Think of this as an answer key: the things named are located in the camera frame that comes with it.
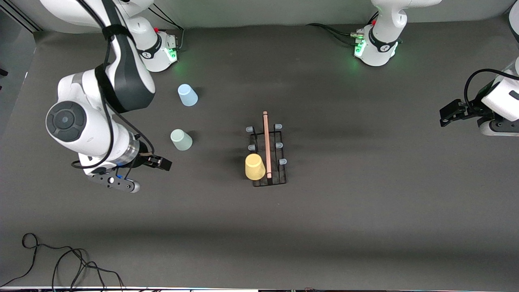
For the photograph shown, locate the mint green plastic cup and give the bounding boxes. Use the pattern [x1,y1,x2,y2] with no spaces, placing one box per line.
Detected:
[170,129,193,151]

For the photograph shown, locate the yellow plastic cup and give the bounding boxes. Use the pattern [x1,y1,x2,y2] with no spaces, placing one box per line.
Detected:
[244,153,266,181]

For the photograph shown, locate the black wire cup holder rack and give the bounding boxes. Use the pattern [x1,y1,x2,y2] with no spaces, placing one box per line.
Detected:
[245,111,288,187]

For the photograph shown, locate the light blue plastic cup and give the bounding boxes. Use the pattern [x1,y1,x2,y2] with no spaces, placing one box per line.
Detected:
[178,84,199,107]

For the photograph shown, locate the thin black loose cable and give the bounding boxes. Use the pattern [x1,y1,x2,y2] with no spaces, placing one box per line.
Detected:
[0,232,41,288]
[39,243,124,292]

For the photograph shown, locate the black right arm base cables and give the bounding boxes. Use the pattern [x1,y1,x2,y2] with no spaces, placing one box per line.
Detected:
[150,2,185,51]

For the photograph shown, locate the black arm base cables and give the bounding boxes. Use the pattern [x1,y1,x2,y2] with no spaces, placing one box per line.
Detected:
[150,2,185,51]
[306,22,363,46]

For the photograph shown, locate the black left arm base cables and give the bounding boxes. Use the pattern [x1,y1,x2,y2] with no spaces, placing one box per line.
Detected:
[306,22,363,46]

